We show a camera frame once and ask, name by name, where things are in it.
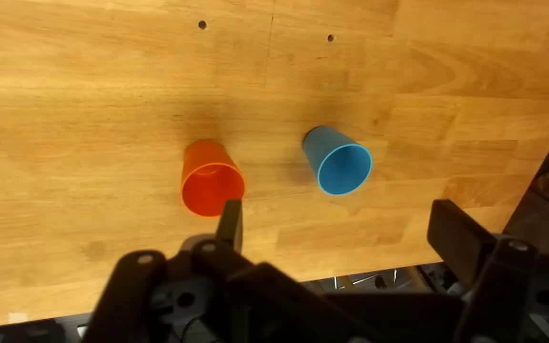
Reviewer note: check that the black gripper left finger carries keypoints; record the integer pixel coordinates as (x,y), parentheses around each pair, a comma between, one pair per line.
(234,222)

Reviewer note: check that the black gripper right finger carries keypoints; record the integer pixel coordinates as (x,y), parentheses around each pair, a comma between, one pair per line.
(459,241)

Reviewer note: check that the blue plastic cup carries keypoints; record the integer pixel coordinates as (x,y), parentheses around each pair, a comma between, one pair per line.
(343,167)

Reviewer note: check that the orange plastic cup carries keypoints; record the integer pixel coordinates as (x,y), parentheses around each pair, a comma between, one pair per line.
(211,184)

